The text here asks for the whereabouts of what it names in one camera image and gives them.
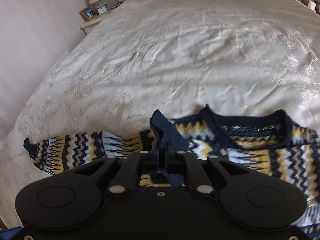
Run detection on white embroidered bedspread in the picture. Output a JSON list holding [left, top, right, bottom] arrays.
[[1, 0, 319, 226]]

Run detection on cream nightstand by wall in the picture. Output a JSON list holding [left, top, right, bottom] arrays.
[[80, 7, 117, 35]]

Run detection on wooden picture frame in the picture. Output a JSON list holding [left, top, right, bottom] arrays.
[[79, 6, 99, 21]]

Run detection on navy yellow patterned knit sweater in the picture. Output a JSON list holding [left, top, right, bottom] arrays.
[[23, 107, 319, 239]]

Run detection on small white alarm clock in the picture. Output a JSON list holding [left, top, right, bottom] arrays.
[[97, 4, 108, 15]]

